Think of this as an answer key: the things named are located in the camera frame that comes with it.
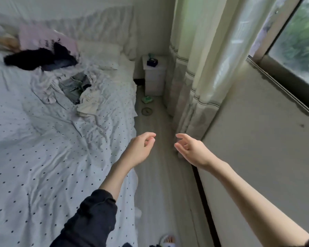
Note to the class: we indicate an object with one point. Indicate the person's right hand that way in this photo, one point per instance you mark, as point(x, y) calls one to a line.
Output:
point(197, 153)

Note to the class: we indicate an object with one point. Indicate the bed with dotted white sheet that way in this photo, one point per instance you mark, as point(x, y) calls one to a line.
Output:
point(41, 151)

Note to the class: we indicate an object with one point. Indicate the person's right thumb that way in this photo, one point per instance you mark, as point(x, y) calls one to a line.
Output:
point(184, 137)

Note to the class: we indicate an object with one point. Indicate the person's left hand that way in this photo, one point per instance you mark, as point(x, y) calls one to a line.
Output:
point(137, 150)

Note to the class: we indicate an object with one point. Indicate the person's foot in white slipper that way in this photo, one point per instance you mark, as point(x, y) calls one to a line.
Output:
point(168, 240)

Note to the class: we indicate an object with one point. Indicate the black garment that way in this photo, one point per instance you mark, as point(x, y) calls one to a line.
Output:
point(33, 59)

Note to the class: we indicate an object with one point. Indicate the person's left thumb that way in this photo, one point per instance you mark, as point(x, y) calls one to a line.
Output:
point(146, 134)

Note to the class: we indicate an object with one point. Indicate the white nightstand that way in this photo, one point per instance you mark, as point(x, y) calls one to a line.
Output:
point(154, 77)

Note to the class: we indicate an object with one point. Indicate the blue denim jeans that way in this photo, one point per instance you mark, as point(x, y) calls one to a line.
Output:
point(73, 86)

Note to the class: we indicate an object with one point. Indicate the cream striped curtain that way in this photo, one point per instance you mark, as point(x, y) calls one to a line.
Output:
point(208, 61)

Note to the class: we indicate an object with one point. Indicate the blonde plush toy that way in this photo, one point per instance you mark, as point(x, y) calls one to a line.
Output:
point(7, 42)

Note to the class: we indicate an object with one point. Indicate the pink printed garment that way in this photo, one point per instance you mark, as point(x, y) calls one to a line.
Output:
point(38, 39)

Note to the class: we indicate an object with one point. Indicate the green packet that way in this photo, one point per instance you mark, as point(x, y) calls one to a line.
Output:
point(147, 99)

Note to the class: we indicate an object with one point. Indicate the person's left forearm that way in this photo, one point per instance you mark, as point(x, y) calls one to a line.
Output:
point(103, 203)

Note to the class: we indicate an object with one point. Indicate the small black box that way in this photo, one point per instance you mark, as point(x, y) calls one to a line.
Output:
point(152, 62)

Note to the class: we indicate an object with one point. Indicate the person's right forearm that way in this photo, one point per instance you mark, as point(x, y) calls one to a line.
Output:
point(252, 205)

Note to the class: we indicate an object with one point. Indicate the white pillow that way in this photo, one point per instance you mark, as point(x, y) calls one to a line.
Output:
point(103, 55)

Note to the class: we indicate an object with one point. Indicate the white crumpled garment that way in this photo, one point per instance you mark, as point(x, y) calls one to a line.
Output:
point(47, 86)

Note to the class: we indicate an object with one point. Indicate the cream crumpled garment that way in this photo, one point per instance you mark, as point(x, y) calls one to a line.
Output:
point(88, 102)

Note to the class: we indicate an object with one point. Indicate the window with dark frame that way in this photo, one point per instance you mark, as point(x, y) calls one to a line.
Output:
point(291, 41)

